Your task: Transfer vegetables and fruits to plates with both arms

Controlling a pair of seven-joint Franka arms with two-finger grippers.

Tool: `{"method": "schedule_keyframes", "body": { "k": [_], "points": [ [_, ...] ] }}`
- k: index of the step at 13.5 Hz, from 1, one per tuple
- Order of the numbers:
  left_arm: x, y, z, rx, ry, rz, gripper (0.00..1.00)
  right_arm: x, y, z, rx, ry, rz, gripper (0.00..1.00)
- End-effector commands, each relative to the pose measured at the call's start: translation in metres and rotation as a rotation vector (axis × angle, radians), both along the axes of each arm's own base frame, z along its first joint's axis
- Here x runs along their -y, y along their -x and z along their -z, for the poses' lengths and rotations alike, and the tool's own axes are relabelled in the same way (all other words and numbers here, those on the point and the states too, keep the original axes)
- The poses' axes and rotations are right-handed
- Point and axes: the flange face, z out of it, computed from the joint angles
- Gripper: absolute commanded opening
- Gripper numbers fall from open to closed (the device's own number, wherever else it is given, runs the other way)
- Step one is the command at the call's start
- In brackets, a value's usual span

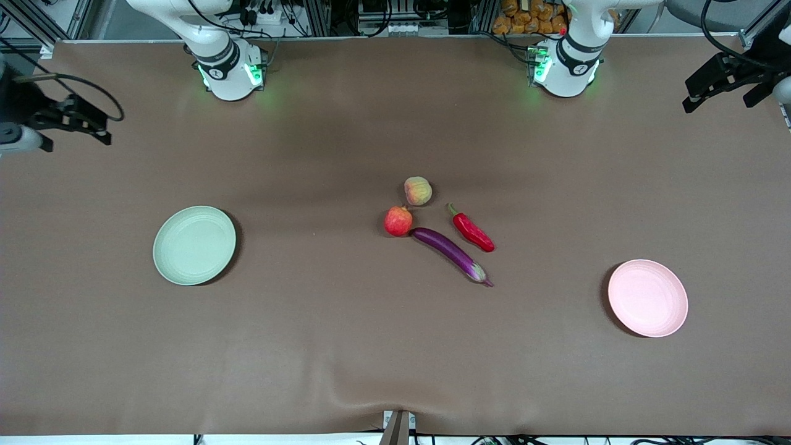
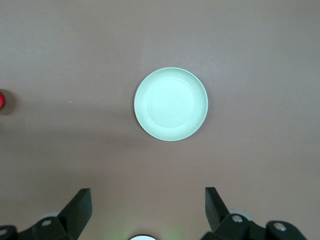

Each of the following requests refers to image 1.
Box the red chili pepper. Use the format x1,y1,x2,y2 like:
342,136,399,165
447,203,496,253

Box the long purple eggplant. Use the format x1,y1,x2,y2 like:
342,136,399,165
410,227,494,288

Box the yellow pink peach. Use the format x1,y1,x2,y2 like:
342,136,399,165
404,176,433,206

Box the red apple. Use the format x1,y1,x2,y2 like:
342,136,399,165
384,205,413,238

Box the light green round plate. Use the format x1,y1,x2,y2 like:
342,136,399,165
153,206,237,286

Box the pink round plate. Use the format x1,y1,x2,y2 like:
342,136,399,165
607,259,689,338

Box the bag of orange snacks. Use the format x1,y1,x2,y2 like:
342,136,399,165
493,0,569,35

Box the white power strip with plugs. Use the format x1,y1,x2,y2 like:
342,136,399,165
238,0,285,25

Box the brown table cover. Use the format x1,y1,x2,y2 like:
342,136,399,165
0,34,791,436

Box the aluminium frame profile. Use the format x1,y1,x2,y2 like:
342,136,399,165
738,0,784,50

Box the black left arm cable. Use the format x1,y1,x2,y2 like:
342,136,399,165
701,0,773,69

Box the aluminium frame post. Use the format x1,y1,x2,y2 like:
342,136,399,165
306,0,332,36

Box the grey metal bracket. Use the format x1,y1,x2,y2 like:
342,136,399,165
380,410,416,445

